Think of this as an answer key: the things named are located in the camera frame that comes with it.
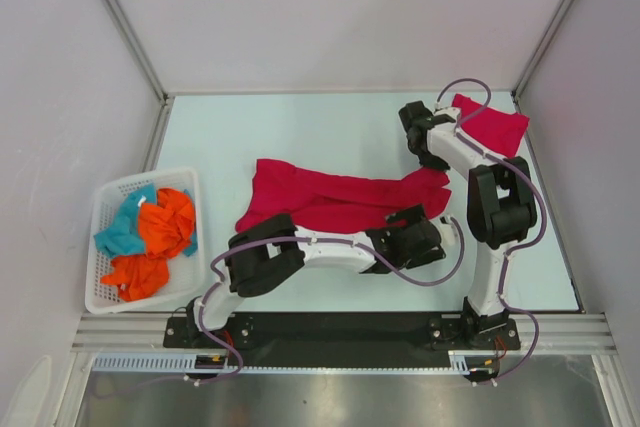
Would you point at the grey slotted cable duct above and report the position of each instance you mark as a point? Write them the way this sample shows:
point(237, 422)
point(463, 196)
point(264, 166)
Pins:
point(430, 363)

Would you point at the folded magenta t shirt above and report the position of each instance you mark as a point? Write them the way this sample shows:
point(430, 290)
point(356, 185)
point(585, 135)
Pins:
point(500, 132)

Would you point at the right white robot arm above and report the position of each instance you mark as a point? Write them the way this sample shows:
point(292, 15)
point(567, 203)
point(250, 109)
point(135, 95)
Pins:
point(501, 208)

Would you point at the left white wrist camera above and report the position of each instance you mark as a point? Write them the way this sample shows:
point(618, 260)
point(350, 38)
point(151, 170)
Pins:
point(448, 231)

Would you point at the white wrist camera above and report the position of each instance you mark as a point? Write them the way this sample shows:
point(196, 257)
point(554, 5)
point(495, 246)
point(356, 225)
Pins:
point(444, 110)
point(448, 231)

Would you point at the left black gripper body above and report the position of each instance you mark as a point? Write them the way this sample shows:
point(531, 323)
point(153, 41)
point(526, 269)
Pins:
point(413, 215)

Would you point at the teal t shirt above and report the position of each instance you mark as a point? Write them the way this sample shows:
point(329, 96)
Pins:
point(157, 223)

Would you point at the magenta t shirt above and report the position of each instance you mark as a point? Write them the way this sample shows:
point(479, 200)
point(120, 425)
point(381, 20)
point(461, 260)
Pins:
point(500, 132)
point(339, 204)

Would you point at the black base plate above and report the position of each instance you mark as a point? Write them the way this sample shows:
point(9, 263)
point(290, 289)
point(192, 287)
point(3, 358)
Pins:
point(356, 335)

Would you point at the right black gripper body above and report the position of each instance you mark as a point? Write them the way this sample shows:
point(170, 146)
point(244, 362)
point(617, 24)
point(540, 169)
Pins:
point(428, 160)

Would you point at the orange t shirt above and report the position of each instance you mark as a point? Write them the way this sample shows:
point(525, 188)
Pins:
point(137, 277)

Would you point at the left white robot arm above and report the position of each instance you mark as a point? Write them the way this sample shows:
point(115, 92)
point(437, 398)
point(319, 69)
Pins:
point(262, 258)

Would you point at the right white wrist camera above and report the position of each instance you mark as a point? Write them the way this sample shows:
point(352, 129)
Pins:
point(444, 110)

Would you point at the white plastic laundry basket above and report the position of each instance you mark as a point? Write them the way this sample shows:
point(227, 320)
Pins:
point(186, 273)

